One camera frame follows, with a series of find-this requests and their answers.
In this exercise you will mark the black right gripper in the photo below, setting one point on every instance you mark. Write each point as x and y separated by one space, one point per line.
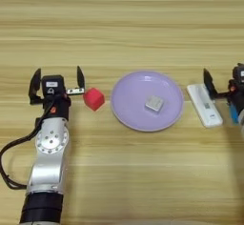
237 95

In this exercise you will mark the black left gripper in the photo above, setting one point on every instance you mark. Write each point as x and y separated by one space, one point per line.
59 108

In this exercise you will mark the white rectangular remote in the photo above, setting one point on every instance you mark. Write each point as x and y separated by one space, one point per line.
203 106

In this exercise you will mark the red cube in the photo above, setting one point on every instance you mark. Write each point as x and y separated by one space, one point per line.
93 98

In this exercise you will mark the silver square block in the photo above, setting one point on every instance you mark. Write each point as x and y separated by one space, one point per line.
154 103

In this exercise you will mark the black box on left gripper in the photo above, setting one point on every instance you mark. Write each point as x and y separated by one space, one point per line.
52 85

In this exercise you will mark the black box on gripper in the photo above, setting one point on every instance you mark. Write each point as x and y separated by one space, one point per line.
52 85
239 72

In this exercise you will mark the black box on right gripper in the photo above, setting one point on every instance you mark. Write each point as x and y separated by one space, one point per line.
239 72

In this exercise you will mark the purple round plate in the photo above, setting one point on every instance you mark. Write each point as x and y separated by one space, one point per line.
133 108

